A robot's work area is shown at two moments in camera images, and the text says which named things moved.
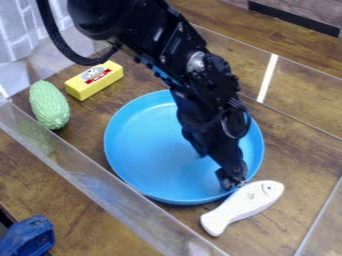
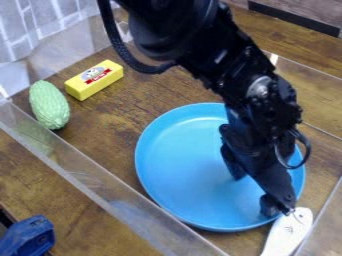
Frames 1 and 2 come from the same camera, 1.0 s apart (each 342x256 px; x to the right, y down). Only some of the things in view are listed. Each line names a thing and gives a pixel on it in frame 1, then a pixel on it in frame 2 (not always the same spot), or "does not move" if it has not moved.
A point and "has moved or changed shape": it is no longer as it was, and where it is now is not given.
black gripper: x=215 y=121 to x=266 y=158
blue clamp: x=29 y=237 does not move
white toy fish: x=248 y=200 to x=288 y=232
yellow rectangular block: x=101 y=76 does not move
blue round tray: x=152 y=159 has moved or changed shape
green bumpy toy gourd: x=48 y=104 does not move
